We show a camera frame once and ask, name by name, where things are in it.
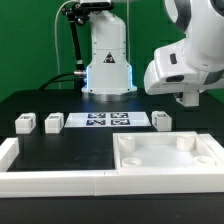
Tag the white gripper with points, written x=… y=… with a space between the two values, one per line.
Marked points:
x=170 y=73

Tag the white square tabletop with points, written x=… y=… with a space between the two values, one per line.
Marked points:
x=165 y=150

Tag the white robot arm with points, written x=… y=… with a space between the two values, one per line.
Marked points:
x=109 y=75

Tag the white fiducial marker sheet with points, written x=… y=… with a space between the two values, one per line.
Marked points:
x=107 y=119

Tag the white U-shaped obstacle fence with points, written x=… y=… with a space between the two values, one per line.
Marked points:
x=104 y=182

